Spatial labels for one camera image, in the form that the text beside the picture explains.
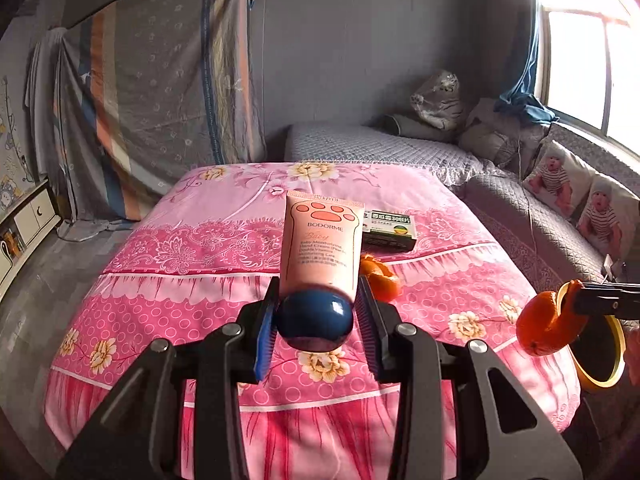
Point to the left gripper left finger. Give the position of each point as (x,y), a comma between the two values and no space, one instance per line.
(136,431)

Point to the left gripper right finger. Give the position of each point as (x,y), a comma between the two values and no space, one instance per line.
(501,432)

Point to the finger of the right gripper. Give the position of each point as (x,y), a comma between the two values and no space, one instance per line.
(616,299)

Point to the orange peel large piece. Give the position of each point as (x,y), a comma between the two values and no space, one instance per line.
(549,322)

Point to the pink hand cream tube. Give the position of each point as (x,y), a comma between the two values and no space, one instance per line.
(319,270)

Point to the yellow rimmed trash bin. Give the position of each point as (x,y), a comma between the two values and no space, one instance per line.
(598,353)

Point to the person's right hand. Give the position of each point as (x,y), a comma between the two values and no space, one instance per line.
(632,353)

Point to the grey quilted sofa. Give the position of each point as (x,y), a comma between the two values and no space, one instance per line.
(545,247)

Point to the baby print pillow right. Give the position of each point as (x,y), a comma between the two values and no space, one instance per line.
(610,217)

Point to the baby print pillow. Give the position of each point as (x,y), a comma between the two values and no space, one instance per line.
(559,179)
(610,217)

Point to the baby print pillow left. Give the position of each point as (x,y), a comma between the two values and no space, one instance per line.
(559,179)

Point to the orange peel small piece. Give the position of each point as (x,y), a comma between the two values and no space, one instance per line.
(383,282)

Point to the pink floral table cloth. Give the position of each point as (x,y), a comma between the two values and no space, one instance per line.
(215,241)

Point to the green white medicine box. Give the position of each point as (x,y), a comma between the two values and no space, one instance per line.
(384,229)

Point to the grey cushion pile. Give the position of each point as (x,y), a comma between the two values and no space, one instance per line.
(501,138)

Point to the blue curtain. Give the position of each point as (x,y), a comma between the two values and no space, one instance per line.
(519,101)

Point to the white low tv cabinet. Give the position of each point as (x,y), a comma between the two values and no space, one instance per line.
(24,227)

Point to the tiger print plush pillow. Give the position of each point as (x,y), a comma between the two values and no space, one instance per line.
(437,102)

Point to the grey rolled bolster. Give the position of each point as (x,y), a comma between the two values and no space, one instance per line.
(400,125)

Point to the striped cloth covered mattress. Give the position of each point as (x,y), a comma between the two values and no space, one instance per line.
(130,99)

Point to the window with frame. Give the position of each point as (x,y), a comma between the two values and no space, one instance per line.
(588,66)

